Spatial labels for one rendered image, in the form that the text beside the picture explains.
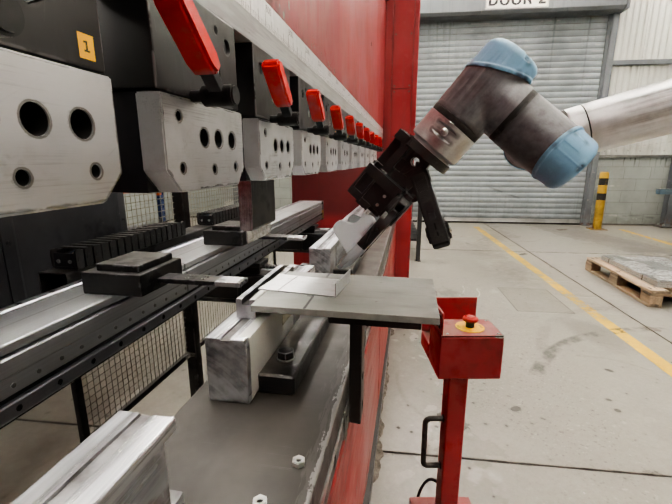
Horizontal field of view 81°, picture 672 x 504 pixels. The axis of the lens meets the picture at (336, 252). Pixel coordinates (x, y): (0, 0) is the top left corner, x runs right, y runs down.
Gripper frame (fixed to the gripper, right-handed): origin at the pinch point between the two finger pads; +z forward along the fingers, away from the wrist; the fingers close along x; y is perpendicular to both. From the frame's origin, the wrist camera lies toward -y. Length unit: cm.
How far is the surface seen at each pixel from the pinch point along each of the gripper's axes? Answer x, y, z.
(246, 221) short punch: 7.7, 15.1, 3.8
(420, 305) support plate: 4.0, -11.6, -3.5
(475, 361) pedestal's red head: -38, -38, 12
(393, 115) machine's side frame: -212, 53, -13
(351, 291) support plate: 1.2, -3.1, 3.5
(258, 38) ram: 9.7, 26.9, -17.0
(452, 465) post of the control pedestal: -45, -59, 43
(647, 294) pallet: -325, -190, -34
